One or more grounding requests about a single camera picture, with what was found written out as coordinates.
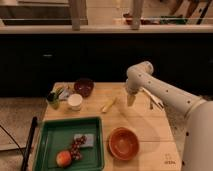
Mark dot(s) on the beige gripper fingers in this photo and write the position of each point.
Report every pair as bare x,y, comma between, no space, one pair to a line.
130,99

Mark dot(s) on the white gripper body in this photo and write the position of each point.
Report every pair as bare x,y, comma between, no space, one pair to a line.
131,87

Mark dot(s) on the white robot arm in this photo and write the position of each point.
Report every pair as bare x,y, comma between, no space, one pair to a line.
198,146

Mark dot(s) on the red-orange bowl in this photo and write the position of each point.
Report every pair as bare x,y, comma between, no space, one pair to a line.
123,144

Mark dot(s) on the dark maroon bowl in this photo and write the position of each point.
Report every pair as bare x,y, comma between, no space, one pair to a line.
84,87

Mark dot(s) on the white cup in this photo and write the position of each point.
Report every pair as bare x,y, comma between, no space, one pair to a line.
75,101

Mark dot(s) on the blue-grey sponge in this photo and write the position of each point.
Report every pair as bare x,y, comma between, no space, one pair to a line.
88,140

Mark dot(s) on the silver foil packet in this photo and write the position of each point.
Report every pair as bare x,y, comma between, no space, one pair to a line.
67,91

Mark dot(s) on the green tray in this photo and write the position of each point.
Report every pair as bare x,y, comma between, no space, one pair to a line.
58,135

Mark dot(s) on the dark red grapes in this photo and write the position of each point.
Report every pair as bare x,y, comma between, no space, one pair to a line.
75,147

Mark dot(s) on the red apple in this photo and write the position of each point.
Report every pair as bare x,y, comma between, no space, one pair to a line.
63,158

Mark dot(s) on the black pole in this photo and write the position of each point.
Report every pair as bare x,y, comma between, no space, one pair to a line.
33,126

